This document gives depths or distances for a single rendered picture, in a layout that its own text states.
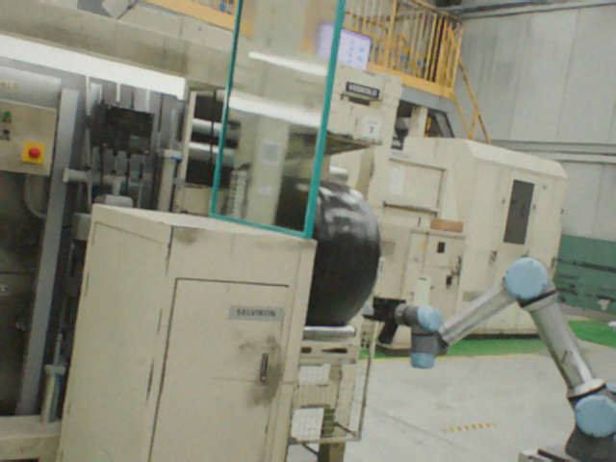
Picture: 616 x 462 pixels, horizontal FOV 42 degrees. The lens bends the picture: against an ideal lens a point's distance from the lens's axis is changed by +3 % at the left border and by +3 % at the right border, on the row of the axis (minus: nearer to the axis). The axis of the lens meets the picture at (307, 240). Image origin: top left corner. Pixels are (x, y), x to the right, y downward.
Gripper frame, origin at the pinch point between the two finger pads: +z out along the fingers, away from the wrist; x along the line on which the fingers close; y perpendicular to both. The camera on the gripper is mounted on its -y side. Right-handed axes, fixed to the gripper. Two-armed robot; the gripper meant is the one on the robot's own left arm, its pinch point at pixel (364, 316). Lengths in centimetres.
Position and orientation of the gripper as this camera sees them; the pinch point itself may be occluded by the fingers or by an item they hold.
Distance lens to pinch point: 275.1
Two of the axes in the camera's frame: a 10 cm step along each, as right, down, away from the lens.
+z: -5.6, 0.0, 8.3
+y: 0.8, -10.0, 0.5
